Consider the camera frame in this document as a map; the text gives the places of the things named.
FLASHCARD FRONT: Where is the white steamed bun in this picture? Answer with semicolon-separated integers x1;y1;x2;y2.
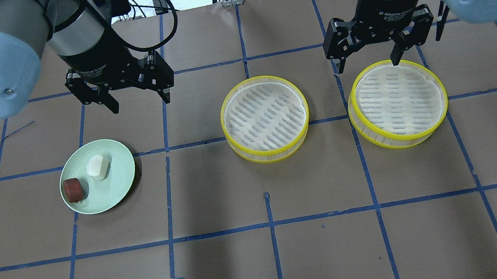
85;154;110;181

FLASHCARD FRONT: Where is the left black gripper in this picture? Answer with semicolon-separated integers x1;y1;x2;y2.
61;30;175;114

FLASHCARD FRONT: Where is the light green plate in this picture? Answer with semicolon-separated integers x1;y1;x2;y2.
59;139;136;215

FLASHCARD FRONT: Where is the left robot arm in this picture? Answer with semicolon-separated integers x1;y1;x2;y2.
0;0;175;119

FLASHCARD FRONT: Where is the yellow steamer basket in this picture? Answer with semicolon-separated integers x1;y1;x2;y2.
347;60;449;149
220;75;310;164

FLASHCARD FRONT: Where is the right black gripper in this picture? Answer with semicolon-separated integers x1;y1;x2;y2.
323;0;433;74

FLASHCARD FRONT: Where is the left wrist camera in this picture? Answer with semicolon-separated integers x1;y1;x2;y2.
92;0;132;22

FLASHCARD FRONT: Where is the red-brown bun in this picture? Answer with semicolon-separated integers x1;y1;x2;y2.
62;178;85;203

